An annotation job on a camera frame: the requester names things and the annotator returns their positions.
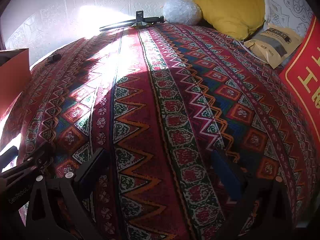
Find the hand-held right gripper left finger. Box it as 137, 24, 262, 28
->
25, 147, 110, 240

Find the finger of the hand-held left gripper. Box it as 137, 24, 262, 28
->
0, 141, 57, 183
0, 145, 19, 165

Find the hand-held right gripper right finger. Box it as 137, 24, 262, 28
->
210, 150, 294, 240

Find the orange cardboard box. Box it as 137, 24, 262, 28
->
0, 48, 32, 120

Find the red patterned woven blanket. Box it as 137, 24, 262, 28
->
0, 24, 320, 240

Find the red cushion gold lettering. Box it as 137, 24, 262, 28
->
278, 14, 320, 140

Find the brown paper bag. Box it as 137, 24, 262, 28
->
244, 23, 304, 69

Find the black clamp tool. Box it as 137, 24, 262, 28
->
99, 10, 165, 32

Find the yellow pillow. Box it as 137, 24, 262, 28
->
192, 0, 266, 41

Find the white fluffy ball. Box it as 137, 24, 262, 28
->
162, 0, 202, 25

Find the white lace pillow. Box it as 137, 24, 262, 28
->
260, 0, 314, 37

